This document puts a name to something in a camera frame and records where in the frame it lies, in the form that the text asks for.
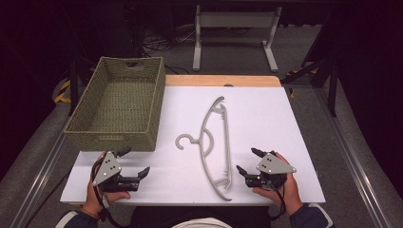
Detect grey plastic clothes hanger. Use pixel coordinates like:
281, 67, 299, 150
175, 96, 233, 202

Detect black floor cables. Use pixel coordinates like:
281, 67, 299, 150
141, 27, 199, 75

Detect person's torso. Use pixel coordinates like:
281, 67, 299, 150
128, 205, 272, 228

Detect black metal stand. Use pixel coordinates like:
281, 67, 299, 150
67, 56, 98, 117
280, 55, 339, 119

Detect grey metal desk frame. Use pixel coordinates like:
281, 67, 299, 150
192, 4, 283, 73

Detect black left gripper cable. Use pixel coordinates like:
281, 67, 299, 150
90, 158, 131, 228

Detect person's left hand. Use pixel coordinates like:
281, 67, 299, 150
83, 152, 132, 219

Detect white table board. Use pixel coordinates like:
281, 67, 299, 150
60, 85, 327, 207

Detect person's right hand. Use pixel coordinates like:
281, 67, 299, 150
252, 152, 304, 218

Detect green woven basket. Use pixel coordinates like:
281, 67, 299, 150
64, 56, 166, 152

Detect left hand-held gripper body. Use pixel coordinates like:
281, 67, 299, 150
92, 151, 141, 194

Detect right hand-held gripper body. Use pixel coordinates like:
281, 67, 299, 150
245, 152, 297, 191

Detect aluminium floor rail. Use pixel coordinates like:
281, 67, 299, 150
9, 131, 69, 228
312, 86, 398, 228

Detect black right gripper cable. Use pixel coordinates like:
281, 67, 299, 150
268, 183, 287, 222

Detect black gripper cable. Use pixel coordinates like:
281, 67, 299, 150
90, 158, 131, 228
268, 183, 287, 222

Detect yellow black floor tape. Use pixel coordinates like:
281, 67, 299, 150
52, 79, 73, 105

